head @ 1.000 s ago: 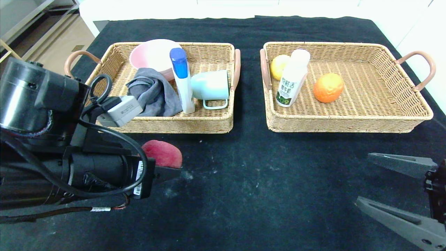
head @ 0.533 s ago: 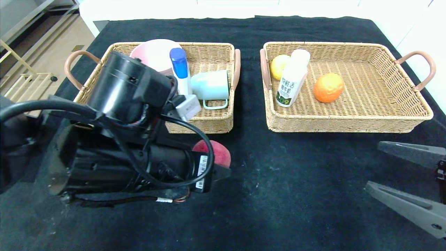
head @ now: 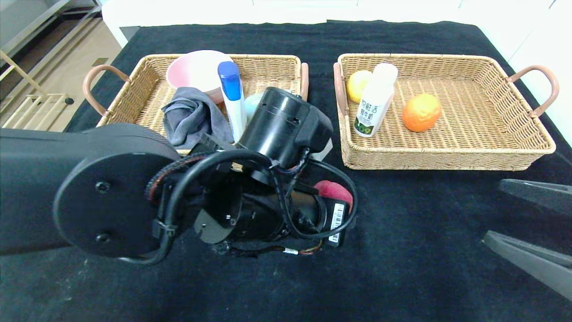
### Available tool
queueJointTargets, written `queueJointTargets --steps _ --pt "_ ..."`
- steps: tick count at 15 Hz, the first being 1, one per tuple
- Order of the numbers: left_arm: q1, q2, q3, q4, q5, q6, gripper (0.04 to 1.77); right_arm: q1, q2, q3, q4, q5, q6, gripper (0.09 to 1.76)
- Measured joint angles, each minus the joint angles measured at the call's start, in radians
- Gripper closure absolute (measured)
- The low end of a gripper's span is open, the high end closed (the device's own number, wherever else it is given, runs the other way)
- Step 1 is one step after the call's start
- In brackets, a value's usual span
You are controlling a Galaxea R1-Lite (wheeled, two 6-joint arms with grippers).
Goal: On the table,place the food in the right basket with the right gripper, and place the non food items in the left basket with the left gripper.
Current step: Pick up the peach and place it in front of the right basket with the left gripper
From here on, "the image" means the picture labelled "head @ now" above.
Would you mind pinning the orange fruit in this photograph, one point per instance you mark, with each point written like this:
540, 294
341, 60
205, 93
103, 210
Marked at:
421, 112

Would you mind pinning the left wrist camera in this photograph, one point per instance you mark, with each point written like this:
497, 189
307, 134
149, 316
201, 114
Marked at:
322, 152

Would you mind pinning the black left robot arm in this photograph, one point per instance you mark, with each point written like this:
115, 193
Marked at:
111, 197

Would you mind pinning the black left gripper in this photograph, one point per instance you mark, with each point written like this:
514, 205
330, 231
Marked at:
337, 222

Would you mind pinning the grey metal shelf frame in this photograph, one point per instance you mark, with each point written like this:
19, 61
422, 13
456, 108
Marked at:
40, 24

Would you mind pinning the grey cloth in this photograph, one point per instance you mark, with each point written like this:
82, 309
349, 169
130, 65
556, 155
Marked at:
192, 118

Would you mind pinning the pink bowl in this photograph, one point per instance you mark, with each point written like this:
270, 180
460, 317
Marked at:
196, 71

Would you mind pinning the white milk bottle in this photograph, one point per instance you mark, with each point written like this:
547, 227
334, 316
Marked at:
373, 107

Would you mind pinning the red peach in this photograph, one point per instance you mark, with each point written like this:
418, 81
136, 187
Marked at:
333, 190

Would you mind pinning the wooden rack on wheels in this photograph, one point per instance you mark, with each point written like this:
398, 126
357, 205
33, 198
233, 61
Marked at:
68, 101

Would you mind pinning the yellow pear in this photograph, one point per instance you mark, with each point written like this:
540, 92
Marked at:
357, 87

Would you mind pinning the black tablecloth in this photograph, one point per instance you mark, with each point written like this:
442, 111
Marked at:
402, 268

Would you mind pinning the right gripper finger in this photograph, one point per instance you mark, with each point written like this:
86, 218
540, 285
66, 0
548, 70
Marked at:
540, 194
532, 264

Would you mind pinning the white shampoo bottle blue cap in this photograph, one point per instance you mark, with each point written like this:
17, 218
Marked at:
234, 107

